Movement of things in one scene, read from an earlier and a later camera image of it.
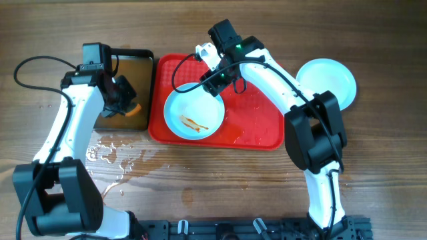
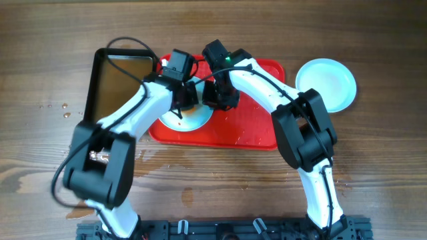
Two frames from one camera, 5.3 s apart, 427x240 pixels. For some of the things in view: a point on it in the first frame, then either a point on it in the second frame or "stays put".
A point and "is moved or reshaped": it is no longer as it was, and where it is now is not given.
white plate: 194,115 is moved or reshaped
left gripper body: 111,107 -> 191,95
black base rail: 352,228 stays put
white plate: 323,75 stays put
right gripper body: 218,78 -> 217,95
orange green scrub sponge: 133,111 is moved or reshaped
